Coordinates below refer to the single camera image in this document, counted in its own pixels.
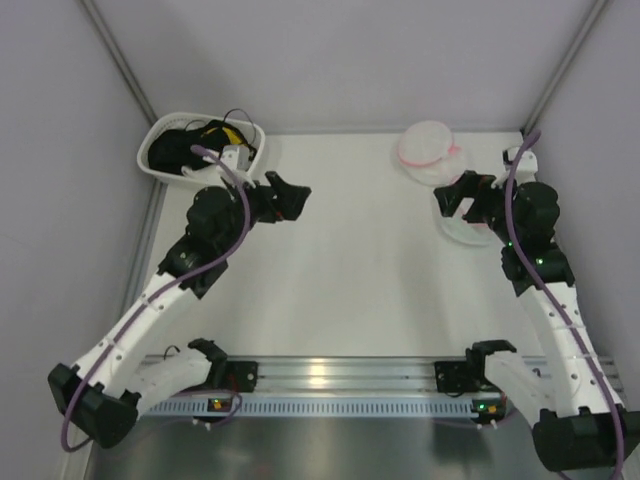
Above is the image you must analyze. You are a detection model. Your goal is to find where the white mesh laundry bag front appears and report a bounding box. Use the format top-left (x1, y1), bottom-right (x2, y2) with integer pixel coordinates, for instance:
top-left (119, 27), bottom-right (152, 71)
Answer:
top-left (439, 211), bottom-right (493, 247)

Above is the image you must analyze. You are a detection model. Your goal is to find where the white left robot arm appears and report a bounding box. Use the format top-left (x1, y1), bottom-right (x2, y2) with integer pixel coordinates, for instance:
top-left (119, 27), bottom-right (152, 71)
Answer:
top-left (47, 171), bottom-right (312, 449)

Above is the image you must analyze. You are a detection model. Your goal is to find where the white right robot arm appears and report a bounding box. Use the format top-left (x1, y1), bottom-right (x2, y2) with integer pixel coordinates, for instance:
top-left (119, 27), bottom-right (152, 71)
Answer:
top-left (434, 171), bottom-right (639, 479)

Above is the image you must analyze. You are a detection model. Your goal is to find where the white plastic laundry basket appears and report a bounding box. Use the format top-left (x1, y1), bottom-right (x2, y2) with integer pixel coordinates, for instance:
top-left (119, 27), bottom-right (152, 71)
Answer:
top-left (137, 111), bottom-right (266, 187)

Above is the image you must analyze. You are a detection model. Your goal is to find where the yellow black garment in basket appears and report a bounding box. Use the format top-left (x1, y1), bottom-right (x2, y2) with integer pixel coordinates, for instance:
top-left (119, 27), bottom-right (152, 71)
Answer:
top-left (203, 125), bottom-right (247, 147)

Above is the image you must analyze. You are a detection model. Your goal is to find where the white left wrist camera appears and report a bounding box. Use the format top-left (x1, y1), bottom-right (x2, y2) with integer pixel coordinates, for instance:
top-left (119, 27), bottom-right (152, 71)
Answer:
top-left (219, 145), bottom-right (252, 172)

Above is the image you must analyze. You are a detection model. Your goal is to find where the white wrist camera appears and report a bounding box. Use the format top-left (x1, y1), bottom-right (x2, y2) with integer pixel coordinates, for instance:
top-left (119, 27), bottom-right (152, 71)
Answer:
top-left (501, 146), bottom-right (538, 184)
top-left (219, 145), bottom-right (252, 172)

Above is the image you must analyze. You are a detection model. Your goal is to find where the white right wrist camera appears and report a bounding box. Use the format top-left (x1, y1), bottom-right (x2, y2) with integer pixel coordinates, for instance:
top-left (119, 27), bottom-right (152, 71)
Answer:
top-left (501, 146), bottom-right (538, 184)

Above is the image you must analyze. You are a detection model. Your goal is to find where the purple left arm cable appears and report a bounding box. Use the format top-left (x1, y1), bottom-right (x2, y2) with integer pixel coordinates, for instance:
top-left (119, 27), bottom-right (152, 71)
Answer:
top-left (60, 144), bottom-right (252, 454)

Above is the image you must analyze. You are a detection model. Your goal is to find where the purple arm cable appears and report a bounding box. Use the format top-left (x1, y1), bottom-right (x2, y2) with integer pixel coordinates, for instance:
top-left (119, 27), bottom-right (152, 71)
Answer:
top-left (502, 130), bottom-right (629, 479)
top-left (60, 144), bottom-right (252, 454)

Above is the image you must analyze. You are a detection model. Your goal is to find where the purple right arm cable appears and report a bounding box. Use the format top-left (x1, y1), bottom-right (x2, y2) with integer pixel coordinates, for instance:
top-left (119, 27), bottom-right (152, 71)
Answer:
top-left (502, 130), bottom-right (629, 479)

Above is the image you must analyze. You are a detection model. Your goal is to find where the aluminium corner post right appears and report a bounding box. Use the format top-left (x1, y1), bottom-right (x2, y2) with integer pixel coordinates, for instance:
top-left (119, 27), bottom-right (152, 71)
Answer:
top-left (520, 0), bottom-right (614, 136)

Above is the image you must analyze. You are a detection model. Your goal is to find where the aluminium corner post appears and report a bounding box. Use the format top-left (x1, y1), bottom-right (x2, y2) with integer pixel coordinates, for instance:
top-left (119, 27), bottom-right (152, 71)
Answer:
top-left (520, 0), bottom-right (614, 136)
top-left (77, 0), bottom-right (158, 125)

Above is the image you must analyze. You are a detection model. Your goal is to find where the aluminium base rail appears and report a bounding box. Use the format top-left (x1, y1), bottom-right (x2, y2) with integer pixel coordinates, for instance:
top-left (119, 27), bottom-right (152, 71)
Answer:
top-left (229, 356), bottom-right (465, 398)

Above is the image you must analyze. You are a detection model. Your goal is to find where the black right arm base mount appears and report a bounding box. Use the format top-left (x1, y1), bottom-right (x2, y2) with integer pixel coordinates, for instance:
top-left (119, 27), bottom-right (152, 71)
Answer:
top-left (434, 360), bottom-right (499, 397)

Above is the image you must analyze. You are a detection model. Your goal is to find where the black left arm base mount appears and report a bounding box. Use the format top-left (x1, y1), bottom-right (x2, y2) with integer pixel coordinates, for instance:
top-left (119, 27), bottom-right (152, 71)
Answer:
top-left (188, 360), bottom-right (259, 393)

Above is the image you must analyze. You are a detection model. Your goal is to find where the grey slotted cable duct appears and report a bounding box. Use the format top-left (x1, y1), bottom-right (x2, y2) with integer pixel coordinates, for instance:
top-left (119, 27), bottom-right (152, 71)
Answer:
top-left (147, 396), bottom-right (478, 418)

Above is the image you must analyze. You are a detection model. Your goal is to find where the aluminium corner post left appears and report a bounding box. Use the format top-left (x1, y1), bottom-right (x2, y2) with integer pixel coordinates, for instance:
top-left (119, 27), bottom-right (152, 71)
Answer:
top-left (77, 0), bottom-right (158, 125)

